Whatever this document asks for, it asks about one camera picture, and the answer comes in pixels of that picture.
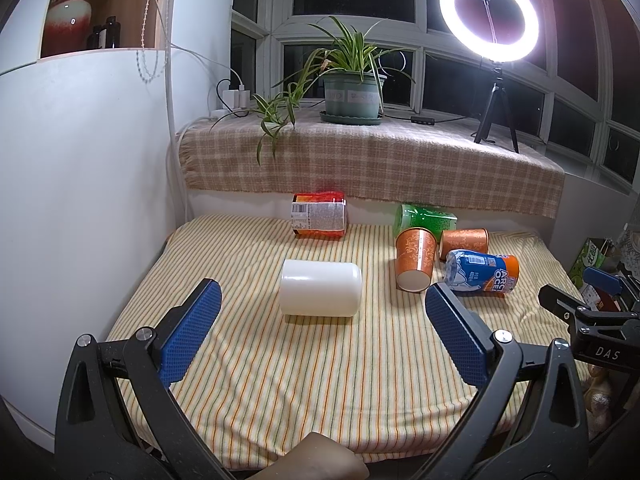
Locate white plastic cup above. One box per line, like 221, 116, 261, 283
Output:
279, 259, 362, 318

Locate blue orange drink cup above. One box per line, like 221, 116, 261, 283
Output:
445, 249, 520, 294

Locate orange paper cup rear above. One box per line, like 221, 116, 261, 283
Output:
438, 229, 489, 261

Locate orange paper cup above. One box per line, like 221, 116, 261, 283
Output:
438, 229, 489, 261
395, 228, 436, 292

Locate green plastic cup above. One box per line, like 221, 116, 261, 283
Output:
393, 204, 458, 242

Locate orange paper cup front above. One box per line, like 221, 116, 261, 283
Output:
395, 228, 436, 292

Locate green cardboard box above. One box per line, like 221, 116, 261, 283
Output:
568, 237, 620, 310

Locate striped yellow table cloth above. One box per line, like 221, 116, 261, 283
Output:
106, 212, 591, 470

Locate brown plaid sill cloth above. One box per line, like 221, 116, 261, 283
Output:
179, 108, 565, 218

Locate beige rounded object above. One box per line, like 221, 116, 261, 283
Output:
252, 432, 370, 480

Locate white cabinet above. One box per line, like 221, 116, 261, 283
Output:
1, 0, 232, 450

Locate potted spider plant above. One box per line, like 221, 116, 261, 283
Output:
209, 15, 417, 166

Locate white power strip chargers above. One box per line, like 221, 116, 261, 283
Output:
209, 88, 250, 119

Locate dark bottle on shelf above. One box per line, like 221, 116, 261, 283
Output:
87, 15, 120, 50

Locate red white ceramic vase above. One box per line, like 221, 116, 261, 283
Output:
41, 0, 92, 58

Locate ring light on tripod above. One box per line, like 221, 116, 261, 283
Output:
438, 0, 540, 154

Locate white bead string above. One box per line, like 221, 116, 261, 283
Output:
133, 0, 166, 84

